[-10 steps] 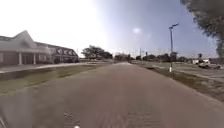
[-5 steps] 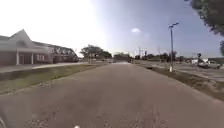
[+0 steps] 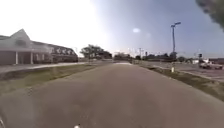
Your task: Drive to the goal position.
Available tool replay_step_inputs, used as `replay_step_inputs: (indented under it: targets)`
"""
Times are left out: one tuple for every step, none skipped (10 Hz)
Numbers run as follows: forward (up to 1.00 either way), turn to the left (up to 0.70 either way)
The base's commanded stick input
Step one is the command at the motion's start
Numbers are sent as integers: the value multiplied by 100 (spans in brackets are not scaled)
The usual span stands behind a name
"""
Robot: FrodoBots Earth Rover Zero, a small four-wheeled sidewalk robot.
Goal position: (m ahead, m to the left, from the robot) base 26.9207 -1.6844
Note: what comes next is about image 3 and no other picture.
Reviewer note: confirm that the group of trees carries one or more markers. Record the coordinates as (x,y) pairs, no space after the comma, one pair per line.
(91,50)

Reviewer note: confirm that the grey-brown asphalt road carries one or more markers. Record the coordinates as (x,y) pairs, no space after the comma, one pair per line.
(116,96)

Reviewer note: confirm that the distant row of trees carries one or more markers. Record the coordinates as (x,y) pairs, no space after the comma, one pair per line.
(160,56)

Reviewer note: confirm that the street lamp pole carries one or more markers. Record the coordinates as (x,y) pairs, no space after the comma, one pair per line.
(173,40)

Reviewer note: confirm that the robot's own part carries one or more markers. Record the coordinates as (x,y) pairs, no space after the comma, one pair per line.
(77,126)

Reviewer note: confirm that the grass strip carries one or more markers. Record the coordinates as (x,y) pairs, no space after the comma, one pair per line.
(40,76)

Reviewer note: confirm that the grass verge with ditch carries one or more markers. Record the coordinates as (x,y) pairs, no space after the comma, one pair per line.
(193,81)

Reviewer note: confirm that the grey parking lot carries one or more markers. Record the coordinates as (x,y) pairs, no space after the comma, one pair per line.
(200,71)

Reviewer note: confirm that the pale sidewalk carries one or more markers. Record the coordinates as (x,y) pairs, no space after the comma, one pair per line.
(20,67)

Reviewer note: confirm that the building with dormer windows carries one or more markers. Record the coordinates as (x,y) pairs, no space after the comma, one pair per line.
(20,46)

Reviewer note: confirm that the vehicle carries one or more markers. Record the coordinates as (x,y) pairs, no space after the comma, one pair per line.
(210,65)

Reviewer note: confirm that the overhanging tree foliage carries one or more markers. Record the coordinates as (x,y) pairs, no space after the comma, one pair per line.
(213,10)

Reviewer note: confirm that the short white post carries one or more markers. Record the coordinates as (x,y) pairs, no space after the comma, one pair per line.
(172,69)

